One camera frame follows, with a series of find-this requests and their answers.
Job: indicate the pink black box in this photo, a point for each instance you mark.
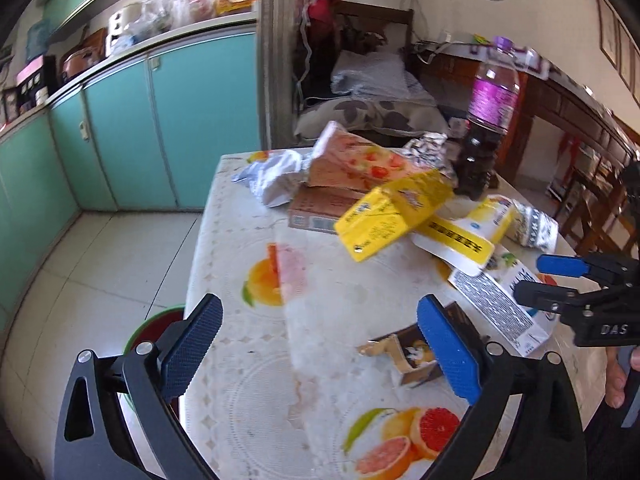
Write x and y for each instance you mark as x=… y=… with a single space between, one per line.
x=32 y=72

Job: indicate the leaf patterned pillow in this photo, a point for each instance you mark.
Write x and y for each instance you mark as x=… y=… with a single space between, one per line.
x=360 y=112

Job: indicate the fruit printed tablecloth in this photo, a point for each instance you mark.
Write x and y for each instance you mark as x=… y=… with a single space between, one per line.
x=310 y=310

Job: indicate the grey door frame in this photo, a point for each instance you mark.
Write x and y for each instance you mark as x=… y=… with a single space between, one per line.
x=275 y=60

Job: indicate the small torn brown carton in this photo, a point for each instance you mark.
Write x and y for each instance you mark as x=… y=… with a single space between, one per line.
x=405 y=355

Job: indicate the crumpled silver foil packet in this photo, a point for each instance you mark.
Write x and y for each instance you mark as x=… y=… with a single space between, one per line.
x=532 y=225

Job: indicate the foil lined snack bag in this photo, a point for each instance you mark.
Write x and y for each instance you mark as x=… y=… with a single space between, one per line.
x=425 y=150

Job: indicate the wooden dining chair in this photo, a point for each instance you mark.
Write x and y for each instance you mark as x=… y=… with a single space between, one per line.
x=595 y=210

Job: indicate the yellow green desk item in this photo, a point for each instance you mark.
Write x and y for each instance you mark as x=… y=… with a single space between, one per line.
x=480 y=38

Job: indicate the pink strawberry snack bag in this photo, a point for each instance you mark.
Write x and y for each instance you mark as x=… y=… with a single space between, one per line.
x=350 y=160

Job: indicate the purple label drink bottle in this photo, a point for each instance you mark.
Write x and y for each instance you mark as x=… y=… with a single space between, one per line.
x=492 y=100

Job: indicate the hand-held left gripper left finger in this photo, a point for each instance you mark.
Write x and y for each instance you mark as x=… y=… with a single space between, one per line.
x=192 y=345

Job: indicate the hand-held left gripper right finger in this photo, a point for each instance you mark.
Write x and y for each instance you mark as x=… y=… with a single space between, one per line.
x=450 y=350

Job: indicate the white wrapper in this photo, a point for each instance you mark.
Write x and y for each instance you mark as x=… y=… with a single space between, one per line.
x=272 y=180

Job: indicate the flattened white yellow carton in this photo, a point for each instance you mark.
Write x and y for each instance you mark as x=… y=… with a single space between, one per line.
x=470 y=247

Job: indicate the teal kitchen cabinet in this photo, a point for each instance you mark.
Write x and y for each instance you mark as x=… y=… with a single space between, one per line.
x=200 y=110

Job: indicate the clear plastic bags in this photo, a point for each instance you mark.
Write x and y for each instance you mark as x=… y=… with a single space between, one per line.
x=170 y=7

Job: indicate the green red trash bin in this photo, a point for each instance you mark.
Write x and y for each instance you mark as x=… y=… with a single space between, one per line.
x=155 y=325

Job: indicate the person's right hand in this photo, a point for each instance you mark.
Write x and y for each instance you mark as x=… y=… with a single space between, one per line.
x=616 y=382

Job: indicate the brown cardboard box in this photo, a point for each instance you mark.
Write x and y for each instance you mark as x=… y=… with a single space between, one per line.
x=315 y=210

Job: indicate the bubble wrap sheet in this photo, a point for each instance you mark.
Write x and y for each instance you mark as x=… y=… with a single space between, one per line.
x=375 y=77

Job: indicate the framed wall picture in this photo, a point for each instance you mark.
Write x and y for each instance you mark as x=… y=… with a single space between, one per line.
x=606 y=27
x=626 y=55

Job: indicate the dark wooden chair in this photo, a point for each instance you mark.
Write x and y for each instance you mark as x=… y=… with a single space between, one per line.
x=380 y=15

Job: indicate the white barcode carton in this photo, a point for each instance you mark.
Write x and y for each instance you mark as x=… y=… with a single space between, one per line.
x=495 y=305

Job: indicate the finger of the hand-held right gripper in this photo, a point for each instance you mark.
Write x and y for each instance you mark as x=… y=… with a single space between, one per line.
x=560 y=265
x=545 y=296

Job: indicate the wooden desk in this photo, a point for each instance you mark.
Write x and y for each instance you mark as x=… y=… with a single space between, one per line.
x=545 y=105

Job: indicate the blue water jug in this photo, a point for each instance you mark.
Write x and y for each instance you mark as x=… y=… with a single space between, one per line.
x=39 y=40

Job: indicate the white purple-trimmed desk cloth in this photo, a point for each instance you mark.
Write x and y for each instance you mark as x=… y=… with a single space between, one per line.
x=530 y=60

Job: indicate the brown rice cooker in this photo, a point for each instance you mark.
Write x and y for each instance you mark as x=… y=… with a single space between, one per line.
x=82 y=57

